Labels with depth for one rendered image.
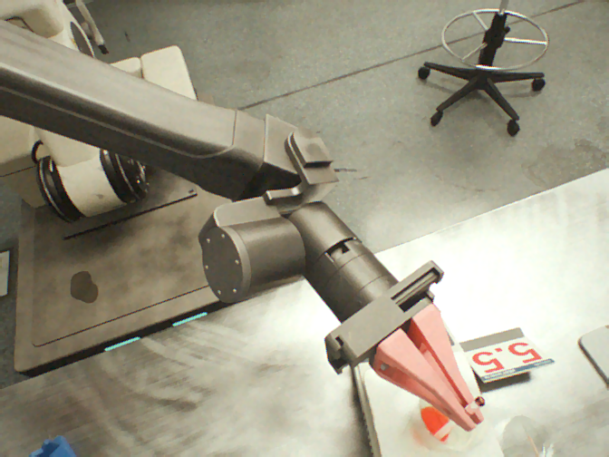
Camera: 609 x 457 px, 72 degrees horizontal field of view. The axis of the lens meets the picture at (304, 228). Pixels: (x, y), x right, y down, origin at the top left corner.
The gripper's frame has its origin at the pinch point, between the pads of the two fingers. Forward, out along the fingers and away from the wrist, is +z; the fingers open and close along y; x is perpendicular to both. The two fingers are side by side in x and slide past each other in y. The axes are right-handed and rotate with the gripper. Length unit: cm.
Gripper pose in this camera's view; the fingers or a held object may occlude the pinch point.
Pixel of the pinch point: (467, 415)
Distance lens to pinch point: 32.7
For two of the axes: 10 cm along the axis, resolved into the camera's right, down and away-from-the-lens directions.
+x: 1.0, 5.5, 8.3
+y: 8.2, -5.2, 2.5
